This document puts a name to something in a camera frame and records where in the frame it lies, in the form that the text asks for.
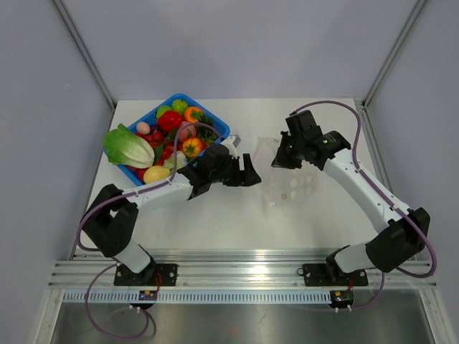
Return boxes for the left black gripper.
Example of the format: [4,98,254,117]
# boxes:
[209,153,260,187]

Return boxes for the clear dotted zip bag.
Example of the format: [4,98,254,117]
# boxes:
[254,137,318,208]

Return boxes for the pink peach toy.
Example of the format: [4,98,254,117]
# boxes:
[178,121,197,142]

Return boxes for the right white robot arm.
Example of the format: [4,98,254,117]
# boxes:
[272,110,430,284]

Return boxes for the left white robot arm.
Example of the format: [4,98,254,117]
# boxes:
[80,143,261,285]

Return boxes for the blue plastic bin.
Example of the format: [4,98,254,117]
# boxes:
[115,93,230,186]

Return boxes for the pineapple toy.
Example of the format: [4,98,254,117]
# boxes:
[197,115,219,145]

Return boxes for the orange bell pepper toy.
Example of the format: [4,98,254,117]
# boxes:
[182,137,207,158]

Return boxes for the white cauliflower toy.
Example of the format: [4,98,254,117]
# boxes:
[163,150,187,170]

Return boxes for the orange persimmon toy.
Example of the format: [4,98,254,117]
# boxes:
[184,106,205,123]

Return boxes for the yellow pear toy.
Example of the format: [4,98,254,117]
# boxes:
[143,166,171,184]

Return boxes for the green bumpy fruit toy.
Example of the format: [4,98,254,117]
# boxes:
[171,99,189,114]

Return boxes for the green apple toy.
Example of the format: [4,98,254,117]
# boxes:
[155,105,172,119]

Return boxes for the pink egg toy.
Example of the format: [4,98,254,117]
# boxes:
[136,122,151,135]

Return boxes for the green lettuce toy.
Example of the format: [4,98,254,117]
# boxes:
[103,124,155,168]

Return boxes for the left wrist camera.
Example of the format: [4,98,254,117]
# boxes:
[221,135,241,158]

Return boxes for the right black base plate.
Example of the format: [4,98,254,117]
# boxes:
[296,263,369,287]

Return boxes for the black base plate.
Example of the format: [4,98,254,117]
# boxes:
[113,263,179,287]
[296,263,369,287]

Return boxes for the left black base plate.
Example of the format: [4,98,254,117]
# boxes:
[113,263,179,287]

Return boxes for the slotted white cable duct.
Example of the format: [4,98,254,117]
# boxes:
[62,290,354,305]

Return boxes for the aluminium rail frame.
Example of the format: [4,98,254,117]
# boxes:
[48,247,438,291]

